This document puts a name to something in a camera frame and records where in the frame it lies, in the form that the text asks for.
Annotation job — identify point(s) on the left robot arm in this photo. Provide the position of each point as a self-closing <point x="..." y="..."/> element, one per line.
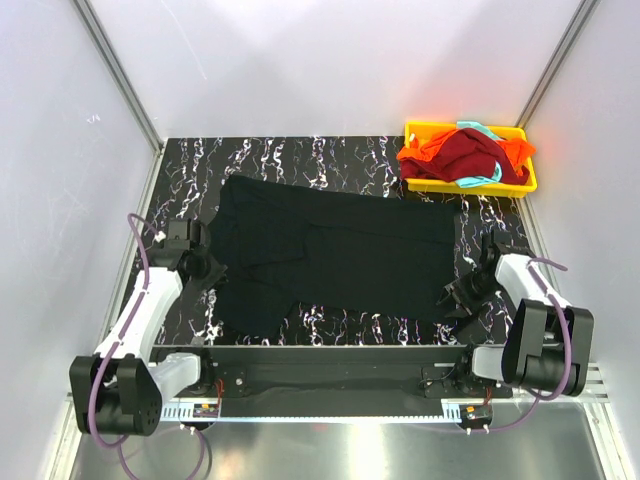
<point x="118" y="392"/>

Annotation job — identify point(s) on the yellow plastic bin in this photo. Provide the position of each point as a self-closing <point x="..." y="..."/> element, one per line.
<point x="435" y="155"/>

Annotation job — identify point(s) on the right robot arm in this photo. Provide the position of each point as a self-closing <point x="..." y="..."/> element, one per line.
<point x="547" y="350"/>

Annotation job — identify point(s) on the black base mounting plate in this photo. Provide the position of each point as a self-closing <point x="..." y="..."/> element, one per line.
<point x="339" y="376"/>

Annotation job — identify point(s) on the black t shirt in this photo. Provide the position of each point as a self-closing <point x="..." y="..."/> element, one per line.
<point x="284" y="245"/>

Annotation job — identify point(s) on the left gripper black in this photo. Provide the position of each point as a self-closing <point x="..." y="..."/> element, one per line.
<point x="215" y="276"/>

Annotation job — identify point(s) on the dark red t shirt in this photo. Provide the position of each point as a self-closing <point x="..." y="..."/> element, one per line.
<point x="465" y="155"/>

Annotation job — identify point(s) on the aluminium frame post right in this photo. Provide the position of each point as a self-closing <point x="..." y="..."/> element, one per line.
<point x="568" y="40"/>

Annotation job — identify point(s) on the aluminium frame post left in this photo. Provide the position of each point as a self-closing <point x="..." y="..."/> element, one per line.
<point x="110" y="58"/>

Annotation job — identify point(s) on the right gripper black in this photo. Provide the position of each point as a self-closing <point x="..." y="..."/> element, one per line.
<point x="467" y="305"/>

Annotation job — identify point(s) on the aluminium frame post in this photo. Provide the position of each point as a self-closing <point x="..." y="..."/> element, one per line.
<point x="110" y="58"/>
<point x="568" y="40"/>

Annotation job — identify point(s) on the orange t shirt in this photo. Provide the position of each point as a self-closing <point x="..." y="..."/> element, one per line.
<point x="517" y="150"/>

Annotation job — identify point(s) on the white slotted cable duct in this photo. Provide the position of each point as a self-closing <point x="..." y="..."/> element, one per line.
<point x="236" y="411"/>

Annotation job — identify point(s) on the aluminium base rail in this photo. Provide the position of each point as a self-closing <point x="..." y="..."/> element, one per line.
<point x="594" y="390"/>

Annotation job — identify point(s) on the teal t shirt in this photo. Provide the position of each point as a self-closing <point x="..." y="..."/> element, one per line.
<point x="478" y="181"/>

